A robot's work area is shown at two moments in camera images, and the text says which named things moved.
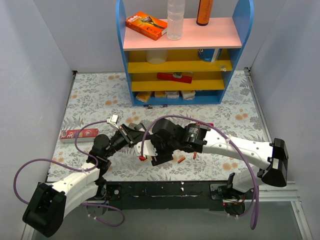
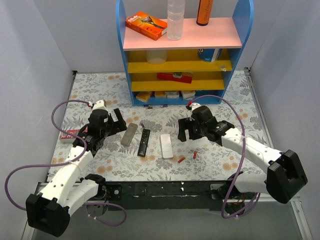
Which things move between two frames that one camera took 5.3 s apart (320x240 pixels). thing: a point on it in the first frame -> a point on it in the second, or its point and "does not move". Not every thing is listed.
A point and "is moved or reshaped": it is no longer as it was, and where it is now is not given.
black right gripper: x=158 y=152 -> x=187 y=129
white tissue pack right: x=188 y=95 does not move
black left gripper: x=126 y=135 -> x=114 y=122
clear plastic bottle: x=176 y=11 does not move
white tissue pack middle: x=172 y=94 does not move
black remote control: x=136 y=127 is moved or reshaped
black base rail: x=163 y=195 does not move
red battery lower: x=182 y=159 does not move
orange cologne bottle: x=204 y=12 does not move
